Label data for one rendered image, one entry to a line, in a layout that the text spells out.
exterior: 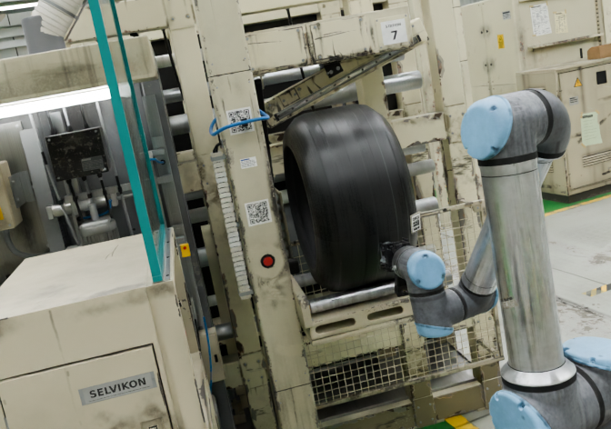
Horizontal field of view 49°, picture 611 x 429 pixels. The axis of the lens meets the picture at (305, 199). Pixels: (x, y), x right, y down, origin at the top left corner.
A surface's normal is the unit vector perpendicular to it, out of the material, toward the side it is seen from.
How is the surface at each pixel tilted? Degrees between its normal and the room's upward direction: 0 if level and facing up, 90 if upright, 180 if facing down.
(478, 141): 81
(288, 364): 90
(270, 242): 90
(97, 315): 90
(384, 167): 66
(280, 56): 90
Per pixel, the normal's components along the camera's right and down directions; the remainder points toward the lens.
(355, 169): 0.10, -0.28
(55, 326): 0.19, 0.15
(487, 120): -0.89, 0.09
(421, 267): 0.15, -0.06
